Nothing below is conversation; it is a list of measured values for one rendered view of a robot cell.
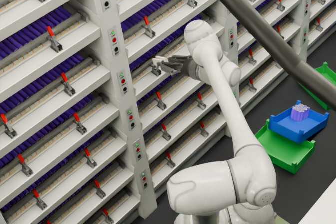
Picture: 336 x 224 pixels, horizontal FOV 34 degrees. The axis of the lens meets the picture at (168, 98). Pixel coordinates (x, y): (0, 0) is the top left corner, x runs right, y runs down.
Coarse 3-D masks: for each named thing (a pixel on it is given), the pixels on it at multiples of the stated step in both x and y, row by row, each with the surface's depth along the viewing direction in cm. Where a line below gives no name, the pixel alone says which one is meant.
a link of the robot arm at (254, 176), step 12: (240, 156) 162; (252, 156) 162; (264, 156) 162; (240, 168) 157; (252, 168) 158; (264, 168) 157; (240, 180) 156; (252, 180) 155; (264, 180) 155; (240, 192) 156; (252, 192) 154; (264, 192) 153; (252, 204) 156; (264, 204) 156
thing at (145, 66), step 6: (204, 18) 258; (180, 36) 249; (174, 42) 246; (168, 48) 243; (156, 54) 241; (162, 54) 242; (150, 60) 238; (144, 66) 236; (132, 72) 233; (138, 72) 234; (132, 78) 233; (138, 78) 233
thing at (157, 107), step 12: (168, 84) 256; (180, 84) 259; (192, 84) 260; (144, 96) 251; (156, 96) 251; (168, 96) 254; (180, 96) 255; (144, 108) 247; (156, 108) 249; (168, 108) 250; (144, 120) 245; (156, 120) 247; (144, 132) 245
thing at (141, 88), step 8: (208, 8) 259; (216, 16) 258; (216, 24) 259; (224, 24) 257; (216, 32) 256; (184, 40) 251; (176, 48) 247; (184, 48) 248; (152, 64) 240; (144, 72) 237; (144, 80) 234; (152, 80) 234; (160, 80) 238; (136, 88) 231; (144, 88) 231; (152, 88) 237; (136, 96) 229
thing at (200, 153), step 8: (280, 80) 338; (272, 88) 334; (264, 96) 330; (248, 104) 320; (256, 104) 326; (216, 136) 304; (208, 144) 300; (200, 152) 297; (192, 160) 294; (184, 168) 291; (160, 192) 282; (136, 208) 272; (128, 216) 269; (136, 216) 273
